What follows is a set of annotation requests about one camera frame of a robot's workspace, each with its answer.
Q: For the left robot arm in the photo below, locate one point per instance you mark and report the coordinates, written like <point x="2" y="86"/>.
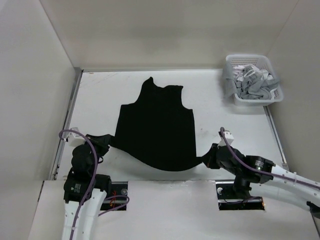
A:
<point x="84" y="189"/>

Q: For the grey tank top pile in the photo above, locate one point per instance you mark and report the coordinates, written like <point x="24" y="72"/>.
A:
<point x="248" y="82"/>

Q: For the aluminium table edge rail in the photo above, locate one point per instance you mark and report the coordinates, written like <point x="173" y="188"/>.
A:
<point x="66" y="123"/>

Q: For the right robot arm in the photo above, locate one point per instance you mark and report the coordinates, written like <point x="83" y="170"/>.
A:
<point x="250" y="169"/>

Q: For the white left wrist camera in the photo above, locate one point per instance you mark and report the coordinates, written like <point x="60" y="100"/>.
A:
<point x="73" y="138"/>

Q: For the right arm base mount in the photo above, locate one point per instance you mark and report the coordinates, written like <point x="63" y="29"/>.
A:
<point x="229" y="200"/>

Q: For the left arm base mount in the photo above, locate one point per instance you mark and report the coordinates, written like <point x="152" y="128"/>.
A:
<point x="116" y="196"/>

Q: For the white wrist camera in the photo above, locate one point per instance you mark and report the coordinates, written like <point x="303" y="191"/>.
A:
<point x="226" y="138"/>
<point x="73" y="138"/>

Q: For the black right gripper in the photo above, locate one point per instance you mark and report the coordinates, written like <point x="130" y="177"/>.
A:
<point x="209" y="159"/>

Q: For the white plastic laundry basket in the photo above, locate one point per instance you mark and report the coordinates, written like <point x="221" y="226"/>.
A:
<point x="263" y="63"/>

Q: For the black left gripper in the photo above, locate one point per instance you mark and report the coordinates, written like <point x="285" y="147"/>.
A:
<point x="103" y="141"/>

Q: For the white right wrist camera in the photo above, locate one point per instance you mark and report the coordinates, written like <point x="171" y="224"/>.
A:
<point x="226" y="138"/>

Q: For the black tank top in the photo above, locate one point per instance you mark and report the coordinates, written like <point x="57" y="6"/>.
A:
<point x="158" y="130"/>

